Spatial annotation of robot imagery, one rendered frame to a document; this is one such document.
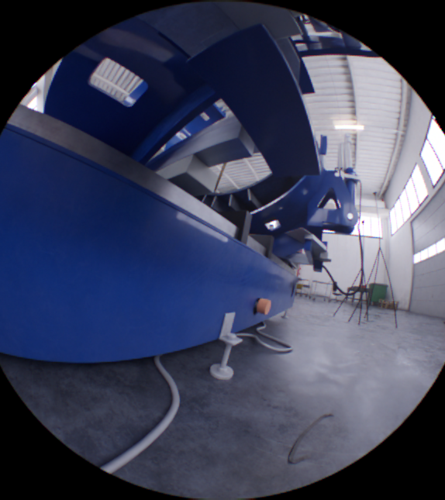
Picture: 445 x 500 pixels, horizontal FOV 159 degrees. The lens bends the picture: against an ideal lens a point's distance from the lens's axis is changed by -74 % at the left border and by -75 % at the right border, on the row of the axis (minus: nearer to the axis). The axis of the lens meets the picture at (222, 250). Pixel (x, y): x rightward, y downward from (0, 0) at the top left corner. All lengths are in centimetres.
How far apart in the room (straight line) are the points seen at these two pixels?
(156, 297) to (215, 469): 45
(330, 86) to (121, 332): 875
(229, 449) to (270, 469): 12
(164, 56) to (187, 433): 128
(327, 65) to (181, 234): 820
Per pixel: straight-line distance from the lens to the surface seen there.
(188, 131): 551
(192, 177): 47
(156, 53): 90
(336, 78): 842
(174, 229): 38
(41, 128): 42
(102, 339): 38
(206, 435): 51
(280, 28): 32
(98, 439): 48
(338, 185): 212
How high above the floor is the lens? 43
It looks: 8 degrees up
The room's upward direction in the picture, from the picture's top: 13 degrees clockwise
